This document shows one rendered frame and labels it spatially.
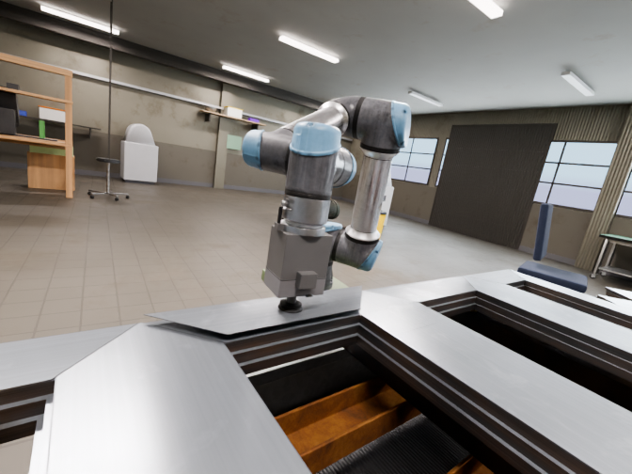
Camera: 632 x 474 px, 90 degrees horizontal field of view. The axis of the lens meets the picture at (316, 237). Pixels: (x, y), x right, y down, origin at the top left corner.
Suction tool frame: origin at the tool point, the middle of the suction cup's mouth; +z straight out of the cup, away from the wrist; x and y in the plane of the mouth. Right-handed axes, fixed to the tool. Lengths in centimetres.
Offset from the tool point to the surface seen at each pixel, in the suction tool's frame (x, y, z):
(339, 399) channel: -6.1, 9.8, 15.3
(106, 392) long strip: -11.5, -26.0, 0.0
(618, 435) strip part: -37.2, 26.8, 0.0
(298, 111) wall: 987, 468, -199
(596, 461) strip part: -37.6, 18.8, 0.0
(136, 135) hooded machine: 876, -8, -29
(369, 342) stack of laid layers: -7.3, 13.0, 3.4
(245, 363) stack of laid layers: -6.6, -9.5, 3.4
